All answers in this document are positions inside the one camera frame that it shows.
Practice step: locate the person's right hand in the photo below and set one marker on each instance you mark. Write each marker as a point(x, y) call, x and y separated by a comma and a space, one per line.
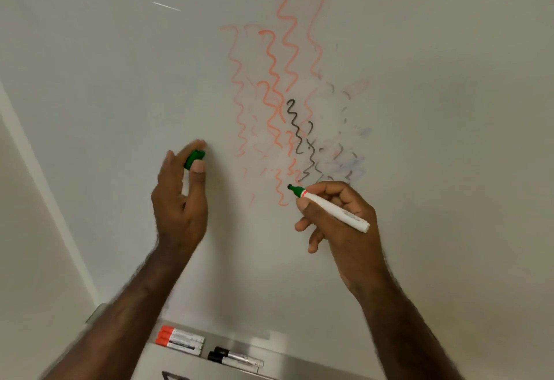
point(355, 250)

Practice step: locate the green whiteboard marker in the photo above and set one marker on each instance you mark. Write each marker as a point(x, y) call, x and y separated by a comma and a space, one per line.
point(342, 215)

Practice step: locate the metal marker tray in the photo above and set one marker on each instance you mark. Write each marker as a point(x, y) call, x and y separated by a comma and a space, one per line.
point(303, 362)

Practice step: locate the white whiteboard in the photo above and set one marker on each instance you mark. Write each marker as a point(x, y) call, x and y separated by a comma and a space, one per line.
point(433, 133)

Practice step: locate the green marker cap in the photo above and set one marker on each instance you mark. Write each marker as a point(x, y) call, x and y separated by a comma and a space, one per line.
point(194, 159)

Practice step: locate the red whiteboard marker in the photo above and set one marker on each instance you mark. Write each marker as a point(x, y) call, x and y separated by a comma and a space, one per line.
point(168, 329)
point(162, 341)
point(165, 335)

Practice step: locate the person's right forearm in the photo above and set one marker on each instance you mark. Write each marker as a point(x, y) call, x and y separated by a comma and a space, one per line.
point(407, 336)

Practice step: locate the person's left forearm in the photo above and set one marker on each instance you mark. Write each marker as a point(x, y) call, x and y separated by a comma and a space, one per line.
point(121, 323)

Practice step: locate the black wall outlet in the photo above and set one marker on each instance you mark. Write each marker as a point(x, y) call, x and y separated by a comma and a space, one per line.
point(173, 376)

